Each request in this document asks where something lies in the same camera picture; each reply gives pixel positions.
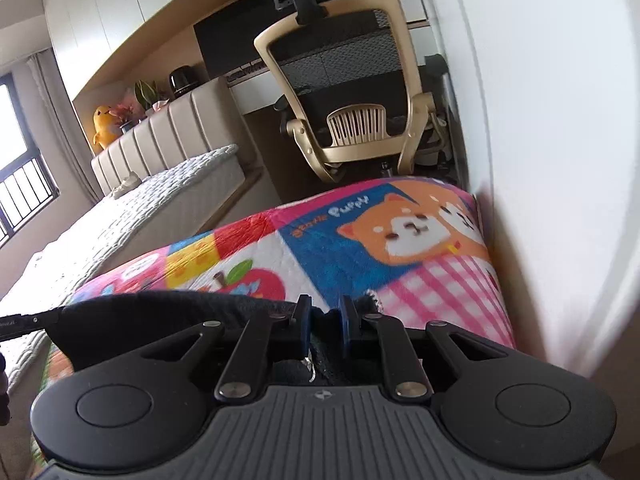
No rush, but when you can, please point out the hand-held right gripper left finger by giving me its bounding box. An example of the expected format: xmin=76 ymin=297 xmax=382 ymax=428
xmin=140 ymin=294 xmax=315 ymax=403

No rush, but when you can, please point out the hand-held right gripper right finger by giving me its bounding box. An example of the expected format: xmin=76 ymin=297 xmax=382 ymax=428
xmin=339 ymin=294 xmax=508 ymax=403

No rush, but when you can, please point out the black garment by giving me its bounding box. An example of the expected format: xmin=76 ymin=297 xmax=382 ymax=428
xmin=47 ymin=290 xmax=436 ymax=386

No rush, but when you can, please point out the colourful printed blanket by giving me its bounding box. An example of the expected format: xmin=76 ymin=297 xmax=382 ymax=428
xmin=30 ymin=177 xmax=516 ymax=461

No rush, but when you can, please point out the white quilted mattress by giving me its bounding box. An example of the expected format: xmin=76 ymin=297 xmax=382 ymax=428
xmin=0 ymin=144 xmax=241 ymax=386

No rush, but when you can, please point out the window with railing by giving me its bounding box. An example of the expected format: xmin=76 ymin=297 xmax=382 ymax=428
xmin=0 ymin=72 xmax=61 ymax=246

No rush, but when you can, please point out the white crumpled cloth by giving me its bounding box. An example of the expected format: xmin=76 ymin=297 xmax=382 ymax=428
xmin=112 ymin=172 xmax=142 ymax=199

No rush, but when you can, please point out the grey curtain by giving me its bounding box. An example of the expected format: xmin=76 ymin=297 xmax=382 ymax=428
xmin=25 ymin=50 xmax=101 ymax=206

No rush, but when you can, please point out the yellow duck plush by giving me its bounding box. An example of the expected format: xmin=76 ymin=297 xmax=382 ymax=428
xmin=91 ymin=105 xmax=123 ymax=151

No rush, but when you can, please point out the beige padded headboard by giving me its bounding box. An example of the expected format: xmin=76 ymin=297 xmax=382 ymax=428
xmin=91 ymin=76 xmax=261 ymax=203

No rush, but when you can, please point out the white desk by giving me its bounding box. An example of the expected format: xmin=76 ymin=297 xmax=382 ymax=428
xmin=227 ymin=72 xmax=286 ymax=116

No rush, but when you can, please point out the keyboard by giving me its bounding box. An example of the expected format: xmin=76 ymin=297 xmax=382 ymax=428
xmin=225 ymin=60 xmax=266 ymax=83

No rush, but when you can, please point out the green potted plant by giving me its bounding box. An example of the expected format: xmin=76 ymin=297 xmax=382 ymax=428
xmin=134 ymin=79 xmax=168 ymax=113

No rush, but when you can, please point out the beige mesh office chair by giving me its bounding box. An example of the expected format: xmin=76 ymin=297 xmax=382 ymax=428
xmin=252 ymin=0 xmax=453 ymax=186

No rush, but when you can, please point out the black round pot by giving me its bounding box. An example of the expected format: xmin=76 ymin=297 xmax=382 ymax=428
xmin=169 ymin=67 xmax=196 ymax=97

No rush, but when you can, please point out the black desk back panel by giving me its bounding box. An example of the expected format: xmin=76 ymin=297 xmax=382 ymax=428
xmin=194 ymin=0 xmax=426 ymax=78

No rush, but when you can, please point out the white wall cabinet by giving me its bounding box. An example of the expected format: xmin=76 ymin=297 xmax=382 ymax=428
xmin=42 ymin=0 xmax=193 ymax=106

